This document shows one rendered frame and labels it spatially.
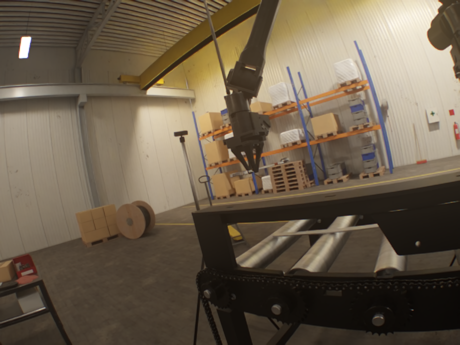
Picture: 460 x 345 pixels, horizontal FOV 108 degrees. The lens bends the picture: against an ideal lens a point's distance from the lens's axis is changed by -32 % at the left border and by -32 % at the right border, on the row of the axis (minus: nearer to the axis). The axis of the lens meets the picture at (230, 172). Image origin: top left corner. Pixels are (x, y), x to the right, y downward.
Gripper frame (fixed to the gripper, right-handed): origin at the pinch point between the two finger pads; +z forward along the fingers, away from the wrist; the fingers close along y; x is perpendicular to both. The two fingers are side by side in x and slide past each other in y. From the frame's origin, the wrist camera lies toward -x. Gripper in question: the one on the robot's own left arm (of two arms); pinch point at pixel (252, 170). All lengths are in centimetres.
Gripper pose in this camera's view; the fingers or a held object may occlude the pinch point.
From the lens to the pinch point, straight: 61.3
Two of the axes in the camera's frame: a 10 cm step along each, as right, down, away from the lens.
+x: -6.4, 1.6, -7.6
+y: -7.4, 1.6, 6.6
